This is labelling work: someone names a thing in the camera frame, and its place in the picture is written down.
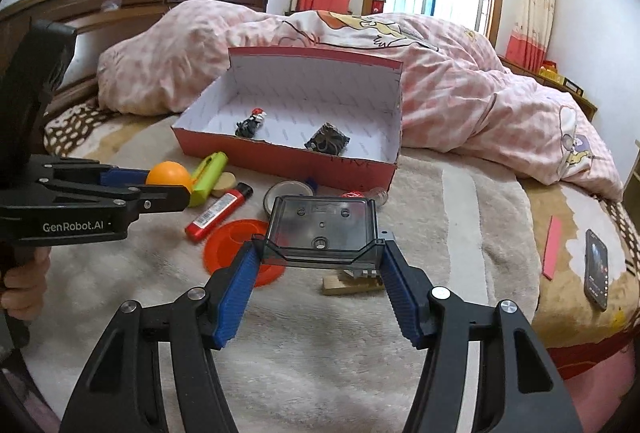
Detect pink checked quilt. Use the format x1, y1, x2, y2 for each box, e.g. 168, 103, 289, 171
96, 0, 626, 202

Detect person's left hand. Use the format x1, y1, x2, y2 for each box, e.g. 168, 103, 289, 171
0, 245, 52, 321

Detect black smartphone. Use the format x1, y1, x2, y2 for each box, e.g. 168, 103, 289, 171
584, 228, 612, 312

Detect dark wrapped packet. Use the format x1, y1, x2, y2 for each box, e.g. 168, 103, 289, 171
304, 123, 350, 155

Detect red lighter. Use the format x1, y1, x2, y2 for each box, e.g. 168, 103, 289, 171
185, 182, 254, 242

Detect beige fleece blanket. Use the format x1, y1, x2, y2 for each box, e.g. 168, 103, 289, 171
25, 113, 546, 433

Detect red cardboard strip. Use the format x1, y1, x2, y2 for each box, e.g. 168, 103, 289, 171
542, 214, 565, 282

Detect orange plastic cone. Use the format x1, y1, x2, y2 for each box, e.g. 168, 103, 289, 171
203, 219, 286, 289

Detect brown dotted pillow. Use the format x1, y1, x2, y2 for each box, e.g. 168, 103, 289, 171
44, 98, 119, 159

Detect smoky transparent plastic box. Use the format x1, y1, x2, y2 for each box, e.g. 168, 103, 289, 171
251, 196, 386, 269

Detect person's pink clothing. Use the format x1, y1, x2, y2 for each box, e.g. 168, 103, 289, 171
22, 400, 63, 433

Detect orange ball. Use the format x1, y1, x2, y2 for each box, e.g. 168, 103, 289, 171
146, 160, 194, 194

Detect wooden dresser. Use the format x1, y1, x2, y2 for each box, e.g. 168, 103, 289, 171
500, 56, 599, 122

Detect brown printed bed sheet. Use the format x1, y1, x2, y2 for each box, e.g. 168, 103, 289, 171
520, 178, 640, 366

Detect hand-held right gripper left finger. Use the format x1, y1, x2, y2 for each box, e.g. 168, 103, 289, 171
60, 240, 263, 433

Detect tape roll with blue cutter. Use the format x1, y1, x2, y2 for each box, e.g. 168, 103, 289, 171
263, 178, 319, 217

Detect green plastic tube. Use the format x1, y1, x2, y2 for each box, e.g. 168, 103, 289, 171
190, 152, 229, 208

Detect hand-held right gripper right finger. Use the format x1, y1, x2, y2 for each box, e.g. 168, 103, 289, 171
380, 240, 583, 433

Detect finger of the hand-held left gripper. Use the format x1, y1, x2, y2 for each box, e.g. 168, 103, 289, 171
40, 180, 192, 215
31, 156, 152, 188

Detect yellow boxes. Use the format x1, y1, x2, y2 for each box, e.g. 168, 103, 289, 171
537, 60, 564, 87

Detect small wooden block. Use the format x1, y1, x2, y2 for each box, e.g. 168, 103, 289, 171
321, 274, 386, 297

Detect clear bottle with red label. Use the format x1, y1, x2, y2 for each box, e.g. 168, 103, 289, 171
342, 187, 390, 209

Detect small toy figurine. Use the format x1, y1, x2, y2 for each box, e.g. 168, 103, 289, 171
235, 109, 269, 138

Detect round wooden disc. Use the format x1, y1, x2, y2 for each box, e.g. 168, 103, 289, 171
210, 172, 237, 198

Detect red cardboard box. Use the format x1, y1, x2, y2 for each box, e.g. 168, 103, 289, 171
171, 46, 405, 192

